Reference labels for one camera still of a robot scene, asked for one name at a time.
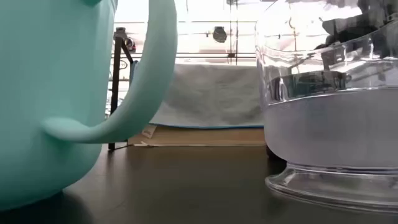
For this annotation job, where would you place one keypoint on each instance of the mint green mug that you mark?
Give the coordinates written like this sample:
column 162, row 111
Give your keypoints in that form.
column 46, row 77

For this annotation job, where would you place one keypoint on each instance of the round black ceiling fixture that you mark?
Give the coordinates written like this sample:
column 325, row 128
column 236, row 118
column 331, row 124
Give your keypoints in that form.
column 219, row 34
column 129, row 44

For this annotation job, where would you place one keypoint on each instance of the white cloth with blue edge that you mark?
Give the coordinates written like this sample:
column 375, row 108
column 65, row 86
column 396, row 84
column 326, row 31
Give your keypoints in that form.
column 214, row 93

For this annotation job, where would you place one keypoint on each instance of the black metal shelf frame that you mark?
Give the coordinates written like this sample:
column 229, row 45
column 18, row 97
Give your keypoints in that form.
column 115, row 77

